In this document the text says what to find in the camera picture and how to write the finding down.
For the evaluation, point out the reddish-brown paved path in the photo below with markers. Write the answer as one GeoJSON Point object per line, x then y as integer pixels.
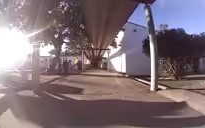
{"type": "Point", "coordinates": [106, 86]}

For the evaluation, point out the white gabled building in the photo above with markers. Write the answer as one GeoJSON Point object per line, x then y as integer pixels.
{"type": "Point", "coordinates": [135, 50]}

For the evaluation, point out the brown walkway canopy roof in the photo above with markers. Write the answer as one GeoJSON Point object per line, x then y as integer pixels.
{"type": "Point", "coordinates": [103, 20]}

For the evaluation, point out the white canopy pole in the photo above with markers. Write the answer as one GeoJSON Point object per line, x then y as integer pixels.
{"type": "Point", "coordinates": [152, 50]}

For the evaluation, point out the distant low building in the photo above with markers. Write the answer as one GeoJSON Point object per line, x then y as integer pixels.
{"type": "Point", "coordinates": [48, 62]}

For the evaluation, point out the large leafy tree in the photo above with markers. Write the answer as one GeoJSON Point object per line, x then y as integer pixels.
{"type": "Point", "coordinates": [63, 23]}

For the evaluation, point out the grey canopy pole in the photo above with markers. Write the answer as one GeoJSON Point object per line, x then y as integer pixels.
{"type": "Point", "coordinates": [35, 63]}

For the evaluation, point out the dark dense tree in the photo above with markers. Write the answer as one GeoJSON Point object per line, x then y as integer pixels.
{"type": "Point", "coordinates": [180, 43]}

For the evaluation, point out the grey asphalt road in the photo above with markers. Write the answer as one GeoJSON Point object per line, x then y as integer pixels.
{"type": "Point", "coordinates": [190, 84]}

